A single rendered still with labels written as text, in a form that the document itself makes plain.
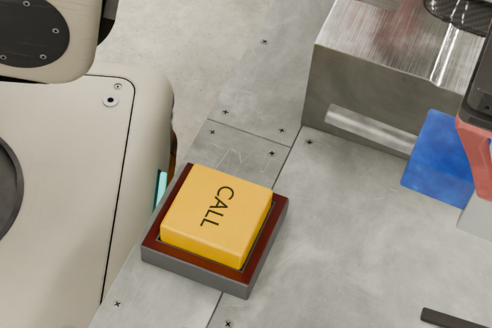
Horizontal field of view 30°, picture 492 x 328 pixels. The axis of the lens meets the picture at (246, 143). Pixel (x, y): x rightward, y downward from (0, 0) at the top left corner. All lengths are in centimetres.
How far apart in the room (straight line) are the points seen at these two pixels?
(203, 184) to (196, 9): 138
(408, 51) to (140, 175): 74
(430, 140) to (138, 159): 87
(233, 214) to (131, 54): 130
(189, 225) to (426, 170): 17
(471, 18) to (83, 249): 72
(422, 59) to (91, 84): 87
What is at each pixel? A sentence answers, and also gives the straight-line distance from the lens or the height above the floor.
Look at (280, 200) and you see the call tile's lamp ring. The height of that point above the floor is 82.
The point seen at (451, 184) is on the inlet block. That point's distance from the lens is 53.
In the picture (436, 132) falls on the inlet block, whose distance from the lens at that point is 54.
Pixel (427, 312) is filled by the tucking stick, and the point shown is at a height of 80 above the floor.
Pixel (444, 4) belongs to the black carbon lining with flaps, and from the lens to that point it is 72.
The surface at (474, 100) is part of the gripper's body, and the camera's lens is 44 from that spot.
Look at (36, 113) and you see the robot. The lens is 143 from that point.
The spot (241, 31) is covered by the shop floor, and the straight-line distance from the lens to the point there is 195.
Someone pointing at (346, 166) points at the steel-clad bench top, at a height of 80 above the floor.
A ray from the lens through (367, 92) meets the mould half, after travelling 68.
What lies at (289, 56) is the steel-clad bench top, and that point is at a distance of 78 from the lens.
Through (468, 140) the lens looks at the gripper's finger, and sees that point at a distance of 47.
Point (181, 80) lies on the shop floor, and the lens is 185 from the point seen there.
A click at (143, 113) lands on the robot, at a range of 142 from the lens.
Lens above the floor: 135
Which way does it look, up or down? 50 degrees down
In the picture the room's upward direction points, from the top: 6 degrees clockwise
